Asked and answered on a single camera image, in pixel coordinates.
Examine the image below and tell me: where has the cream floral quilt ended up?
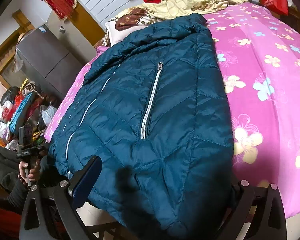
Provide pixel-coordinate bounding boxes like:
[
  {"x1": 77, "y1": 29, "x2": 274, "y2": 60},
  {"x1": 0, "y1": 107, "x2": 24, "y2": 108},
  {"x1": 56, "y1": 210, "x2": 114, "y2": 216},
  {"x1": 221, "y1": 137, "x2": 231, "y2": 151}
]
[{"x1": 120, "y1": 0, "x2": 249, "y2": 22}]

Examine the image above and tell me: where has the person's left hand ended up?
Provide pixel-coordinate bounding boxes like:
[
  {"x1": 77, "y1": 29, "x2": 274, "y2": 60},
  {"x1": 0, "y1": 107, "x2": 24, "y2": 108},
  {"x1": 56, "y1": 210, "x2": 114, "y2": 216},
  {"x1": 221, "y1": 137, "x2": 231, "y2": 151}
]
[{"x1": 18, "y1": 158, "x2": 42, "y2": 184}]

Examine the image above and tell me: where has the black plastic bag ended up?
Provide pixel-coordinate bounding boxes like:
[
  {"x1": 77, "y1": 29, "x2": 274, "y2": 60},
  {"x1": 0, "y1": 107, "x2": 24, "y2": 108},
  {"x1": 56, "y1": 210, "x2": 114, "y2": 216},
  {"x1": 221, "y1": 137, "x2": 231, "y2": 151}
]
[{"x1": 0, "y1": 86, "x2": 21, "y2": 106}]

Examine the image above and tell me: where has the white red-printed plastic bag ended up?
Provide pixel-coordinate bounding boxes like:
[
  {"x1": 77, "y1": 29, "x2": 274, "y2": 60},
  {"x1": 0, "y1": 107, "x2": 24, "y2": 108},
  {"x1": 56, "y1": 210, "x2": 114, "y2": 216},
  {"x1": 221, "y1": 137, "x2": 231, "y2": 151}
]
[{"x1": 0, "y1": 101, "x2": 15, "y2": 123}]

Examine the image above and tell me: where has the wooden door frame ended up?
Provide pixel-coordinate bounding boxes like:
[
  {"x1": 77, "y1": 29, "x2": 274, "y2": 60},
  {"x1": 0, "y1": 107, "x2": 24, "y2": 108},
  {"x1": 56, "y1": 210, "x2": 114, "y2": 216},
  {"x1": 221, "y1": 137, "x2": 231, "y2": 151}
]
[{"x1": 0, "y1": 9, "x2": 36, "y2": 95}]

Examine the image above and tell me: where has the pink floral bedsheet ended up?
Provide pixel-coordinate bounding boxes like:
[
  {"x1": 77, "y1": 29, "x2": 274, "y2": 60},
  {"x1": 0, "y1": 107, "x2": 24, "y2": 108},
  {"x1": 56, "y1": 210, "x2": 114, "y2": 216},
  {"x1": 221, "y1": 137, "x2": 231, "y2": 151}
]
[{"x1": 44, "y1": 1, "x2": 300, "y2": 221}]

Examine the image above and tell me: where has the blue bag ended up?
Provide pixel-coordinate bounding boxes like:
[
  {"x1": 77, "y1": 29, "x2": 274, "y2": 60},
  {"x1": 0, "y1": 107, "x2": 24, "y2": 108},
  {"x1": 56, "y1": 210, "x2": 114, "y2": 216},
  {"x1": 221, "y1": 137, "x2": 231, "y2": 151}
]
[{"x1": 9, "y1": 92, "x2": 40, "y2": 133}]

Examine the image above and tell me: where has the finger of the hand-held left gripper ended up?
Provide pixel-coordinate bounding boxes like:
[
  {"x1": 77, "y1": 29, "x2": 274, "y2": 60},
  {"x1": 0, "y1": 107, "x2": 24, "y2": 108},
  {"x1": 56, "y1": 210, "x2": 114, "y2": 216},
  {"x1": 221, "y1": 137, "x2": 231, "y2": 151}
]
[{"x1": 18, "y1": 127, "x2": 25, "y2": 152}]

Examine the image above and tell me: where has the white slatted headboard panel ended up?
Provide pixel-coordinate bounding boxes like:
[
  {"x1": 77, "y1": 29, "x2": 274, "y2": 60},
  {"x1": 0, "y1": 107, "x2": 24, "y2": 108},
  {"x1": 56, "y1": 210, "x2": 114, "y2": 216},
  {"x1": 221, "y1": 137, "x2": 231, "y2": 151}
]
[{"x1": 75, "y1": 0, "x2": 150, "y2": 25}]

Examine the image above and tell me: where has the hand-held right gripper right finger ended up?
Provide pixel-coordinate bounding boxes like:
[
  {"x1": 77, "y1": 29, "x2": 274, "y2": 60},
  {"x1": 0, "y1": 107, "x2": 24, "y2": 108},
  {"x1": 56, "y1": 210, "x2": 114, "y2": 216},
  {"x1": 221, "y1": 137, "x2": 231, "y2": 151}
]
[{"x1": 218, "y1": 180, "x2": 287, "y2": 240}]

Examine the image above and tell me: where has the brown floral pillow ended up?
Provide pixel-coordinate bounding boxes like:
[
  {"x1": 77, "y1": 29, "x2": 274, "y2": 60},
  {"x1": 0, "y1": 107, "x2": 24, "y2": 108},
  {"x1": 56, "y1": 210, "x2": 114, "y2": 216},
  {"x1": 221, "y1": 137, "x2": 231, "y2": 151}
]
[{"x1": 114, "y1": 7, "x2": 152, "y2": 28}]

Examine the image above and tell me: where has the person's left forearm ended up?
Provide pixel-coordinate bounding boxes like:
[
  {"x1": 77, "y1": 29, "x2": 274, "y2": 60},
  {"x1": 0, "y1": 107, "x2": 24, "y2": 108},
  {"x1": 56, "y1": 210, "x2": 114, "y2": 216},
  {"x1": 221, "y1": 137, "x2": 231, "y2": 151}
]
[{"x1": 0, "y1": 143, "x2": 28, "y2": 207}]

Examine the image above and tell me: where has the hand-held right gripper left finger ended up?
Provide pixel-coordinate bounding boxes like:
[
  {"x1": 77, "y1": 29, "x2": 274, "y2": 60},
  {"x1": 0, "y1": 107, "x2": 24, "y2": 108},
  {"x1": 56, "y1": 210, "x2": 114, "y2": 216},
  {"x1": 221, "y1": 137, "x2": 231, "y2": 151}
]
[{"x1": 19, "y1": 155, "x2": 102, "y2": 240}]

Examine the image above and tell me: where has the red cloth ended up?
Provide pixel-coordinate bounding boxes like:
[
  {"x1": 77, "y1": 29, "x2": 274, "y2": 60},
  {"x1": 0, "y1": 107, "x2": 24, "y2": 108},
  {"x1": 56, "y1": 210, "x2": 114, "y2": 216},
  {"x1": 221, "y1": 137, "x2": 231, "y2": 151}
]
[{"x1": 0, "y1": 204, "x2": 23, "y2": 240}]

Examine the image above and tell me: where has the white pillow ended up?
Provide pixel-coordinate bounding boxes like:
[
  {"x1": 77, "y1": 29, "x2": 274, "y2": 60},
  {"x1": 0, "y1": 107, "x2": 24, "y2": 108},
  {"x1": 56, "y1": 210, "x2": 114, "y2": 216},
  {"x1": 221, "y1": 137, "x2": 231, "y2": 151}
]
[{"x1": 104, "y1": 19, "x2": 132, "y2": 46}]

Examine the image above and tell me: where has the teal puffer jacket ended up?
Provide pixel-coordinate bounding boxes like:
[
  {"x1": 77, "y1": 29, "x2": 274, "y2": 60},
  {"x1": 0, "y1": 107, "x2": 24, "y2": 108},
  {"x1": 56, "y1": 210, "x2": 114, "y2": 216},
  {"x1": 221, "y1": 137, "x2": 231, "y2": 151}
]
[{"x1": 47, "y1": 12, "x2": 237, "y2": 240}]

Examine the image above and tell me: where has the grey refrigerator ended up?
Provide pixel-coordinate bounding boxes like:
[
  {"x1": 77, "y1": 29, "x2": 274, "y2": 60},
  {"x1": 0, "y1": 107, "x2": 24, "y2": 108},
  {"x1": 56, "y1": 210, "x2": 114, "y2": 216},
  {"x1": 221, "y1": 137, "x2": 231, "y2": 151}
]
[{"x1": 16, "y1": 12, "x2": 97, "y2": 102}]

